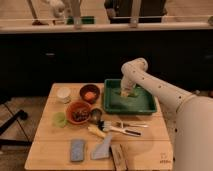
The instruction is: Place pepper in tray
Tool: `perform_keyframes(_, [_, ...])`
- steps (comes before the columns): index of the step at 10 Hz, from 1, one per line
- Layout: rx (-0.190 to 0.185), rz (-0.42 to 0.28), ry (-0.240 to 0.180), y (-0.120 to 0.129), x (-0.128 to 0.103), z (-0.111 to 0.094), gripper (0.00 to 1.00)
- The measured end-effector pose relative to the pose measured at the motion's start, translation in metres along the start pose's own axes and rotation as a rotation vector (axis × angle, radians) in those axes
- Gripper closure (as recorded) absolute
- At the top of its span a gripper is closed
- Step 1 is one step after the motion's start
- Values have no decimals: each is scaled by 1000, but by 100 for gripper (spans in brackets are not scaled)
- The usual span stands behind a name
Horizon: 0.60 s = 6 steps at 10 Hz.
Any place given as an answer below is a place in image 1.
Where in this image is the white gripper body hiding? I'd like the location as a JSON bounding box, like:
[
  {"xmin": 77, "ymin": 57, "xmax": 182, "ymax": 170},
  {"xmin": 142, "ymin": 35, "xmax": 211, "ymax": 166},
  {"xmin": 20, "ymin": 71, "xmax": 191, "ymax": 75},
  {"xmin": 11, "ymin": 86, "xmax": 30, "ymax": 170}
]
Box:
[{"xmin": 121, "ymin": 77, "xmax": 135, "ymax": 97}]

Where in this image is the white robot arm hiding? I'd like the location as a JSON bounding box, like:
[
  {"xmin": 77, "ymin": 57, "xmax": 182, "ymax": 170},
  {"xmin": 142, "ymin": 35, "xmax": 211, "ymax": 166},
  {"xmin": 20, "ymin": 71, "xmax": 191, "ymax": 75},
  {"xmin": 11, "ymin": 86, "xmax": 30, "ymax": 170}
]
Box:
[{"xmin": 121, "ymin": 58, "xmax": 213, "ymax": 171}]

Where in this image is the green plastic tray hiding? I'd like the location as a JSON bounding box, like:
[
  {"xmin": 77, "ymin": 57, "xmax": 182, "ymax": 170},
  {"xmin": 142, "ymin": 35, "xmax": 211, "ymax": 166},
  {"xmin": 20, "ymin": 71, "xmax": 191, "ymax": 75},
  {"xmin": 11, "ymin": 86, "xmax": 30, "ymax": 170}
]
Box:
[{"xmin": 103, "ymin": 79, "xmax": 157, "ymax": 115}]

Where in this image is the dark brown bowl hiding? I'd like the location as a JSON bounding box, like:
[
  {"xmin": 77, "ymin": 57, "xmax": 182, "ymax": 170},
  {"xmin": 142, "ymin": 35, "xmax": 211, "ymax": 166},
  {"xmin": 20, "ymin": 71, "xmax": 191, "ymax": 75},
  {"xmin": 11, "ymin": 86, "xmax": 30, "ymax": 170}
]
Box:
[{"xmin": 80, "ymin": 84, "xmax": 100, "ymax": 104}]

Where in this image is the orange food piece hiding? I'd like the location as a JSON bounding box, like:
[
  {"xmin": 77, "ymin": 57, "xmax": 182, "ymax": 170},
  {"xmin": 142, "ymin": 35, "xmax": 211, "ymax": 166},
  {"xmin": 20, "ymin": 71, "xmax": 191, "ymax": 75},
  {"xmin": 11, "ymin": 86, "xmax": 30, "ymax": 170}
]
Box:
[{"xmin": 84, "ymin": 92, "xmax": 96, "ymax": 101}]

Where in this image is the small metal cup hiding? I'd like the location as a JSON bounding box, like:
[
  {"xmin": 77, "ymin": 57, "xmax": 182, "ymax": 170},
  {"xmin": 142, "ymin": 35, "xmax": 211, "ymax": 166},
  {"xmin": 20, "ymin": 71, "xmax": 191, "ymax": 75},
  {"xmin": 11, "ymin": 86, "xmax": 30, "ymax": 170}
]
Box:
[{"xmin": 90, "ymin": 108, "xmax": 102, "ymax": 124}]

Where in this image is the orange terracotta bowl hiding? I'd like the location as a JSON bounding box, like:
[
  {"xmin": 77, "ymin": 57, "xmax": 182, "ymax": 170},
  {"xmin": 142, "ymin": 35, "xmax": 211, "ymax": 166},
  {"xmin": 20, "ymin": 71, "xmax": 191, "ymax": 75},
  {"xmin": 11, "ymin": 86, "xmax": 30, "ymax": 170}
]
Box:
[{"xmin": 66, "ymin": 101, "xmax": 91, "ymax": 125}]

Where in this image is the small white cup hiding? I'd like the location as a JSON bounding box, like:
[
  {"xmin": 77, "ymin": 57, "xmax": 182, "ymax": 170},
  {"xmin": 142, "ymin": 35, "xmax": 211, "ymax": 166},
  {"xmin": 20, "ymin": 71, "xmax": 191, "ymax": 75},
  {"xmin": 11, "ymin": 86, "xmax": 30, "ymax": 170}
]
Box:
[{"xmin": 56, "ymin": 87, "xmax": 71, "ymax": 104}]

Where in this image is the green box on counter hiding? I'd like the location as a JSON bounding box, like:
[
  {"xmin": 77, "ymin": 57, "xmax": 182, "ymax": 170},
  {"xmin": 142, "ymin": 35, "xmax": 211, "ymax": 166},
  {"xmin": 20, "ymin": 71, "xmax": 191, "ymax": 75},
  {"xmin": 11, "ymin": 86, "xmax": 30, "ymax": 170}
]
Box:
[{"xmin": 66, "ymin": 16, "xmax": 95, "ymax": 25}]

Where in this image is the wooden block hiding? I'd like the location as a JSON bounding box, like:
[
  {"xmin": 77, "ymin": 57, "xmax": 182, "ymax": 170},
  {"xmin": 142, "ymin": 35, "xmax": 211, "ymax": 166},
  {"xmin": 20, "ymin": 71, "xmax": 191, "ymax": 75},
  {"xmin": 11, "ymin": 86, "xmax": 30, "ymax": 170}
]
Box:
[{"xmin": 111, "ymin": 144, "xmax": 127, "ymax": 171}]

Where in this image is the grey scraper spatula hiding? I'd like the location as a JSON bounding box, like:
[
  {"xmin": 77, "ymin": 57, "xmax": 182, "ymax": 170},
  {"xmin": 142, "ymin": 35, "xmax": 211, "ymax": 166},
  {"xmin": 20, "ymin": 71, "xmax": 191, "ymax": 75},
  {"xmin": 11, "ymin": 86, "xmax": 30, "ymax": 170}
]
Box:
[{"xmin": 91, "ymin": 133, "xmax": 112, "ymax": 160}]

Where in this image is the light green small cup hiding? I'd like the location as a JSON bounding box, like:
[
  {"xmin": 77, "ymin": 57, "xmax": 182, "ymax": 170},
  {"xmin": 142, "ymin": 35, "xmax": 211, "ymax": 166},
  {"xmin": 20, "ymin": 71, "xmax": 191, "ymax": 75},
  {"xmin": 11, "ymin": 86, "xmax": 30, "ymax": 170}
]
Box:
[{"xmin": 52, "ymin": 112, "xmax": 67, "ymax": 128}]

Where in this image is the blue grey sponge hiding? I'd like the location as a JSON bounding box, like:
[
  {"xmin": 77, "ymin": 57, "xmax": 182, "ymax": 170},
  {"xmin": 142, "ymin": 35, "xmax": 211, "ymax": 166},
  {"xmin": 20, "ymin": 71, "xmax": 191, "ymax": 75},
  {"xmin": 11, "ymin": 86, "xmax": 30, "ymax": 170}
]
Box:
[{"xmin": 70, "ymin": 139, "xmax": 85, "ymax": 162}]

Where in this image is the dark cabinet counter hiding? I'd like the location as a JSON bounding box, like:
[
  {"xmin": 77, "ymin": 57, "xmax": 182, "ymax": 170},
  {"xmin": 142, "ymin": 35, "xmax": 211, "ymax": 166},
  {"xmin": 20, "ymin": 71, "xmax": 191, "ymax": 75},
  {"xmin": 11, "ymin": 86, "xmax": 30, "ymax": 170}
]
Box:
[{"xmin": 0, "ymin": 26, "xmax": 213, "ymax": 96}]

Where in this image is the black tripod stand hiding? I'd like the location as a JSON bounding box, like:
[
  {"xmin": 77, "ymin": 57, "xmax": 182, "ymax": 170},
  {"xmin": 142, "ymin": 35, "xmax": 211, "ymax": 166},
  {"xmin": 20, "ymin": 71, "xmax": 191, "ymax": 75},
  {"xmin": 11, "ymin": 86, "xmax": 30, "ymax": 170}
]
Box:
[{"xmin": 0, "ymin": 103, "xmax": 32, "ymax": 149}]

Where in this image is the black handled brush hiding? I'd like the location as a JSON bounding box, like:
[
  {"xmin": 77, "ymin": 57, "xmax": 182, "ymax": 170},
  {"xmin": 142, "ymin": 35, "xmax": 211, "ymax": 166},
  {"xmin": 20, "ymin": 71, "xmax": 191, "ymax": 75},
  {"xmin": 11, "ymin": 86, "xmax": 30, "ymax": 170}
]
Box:
[{"xmin": 98, "ymin": 121, "xmax": 141, "ymax": 137}]

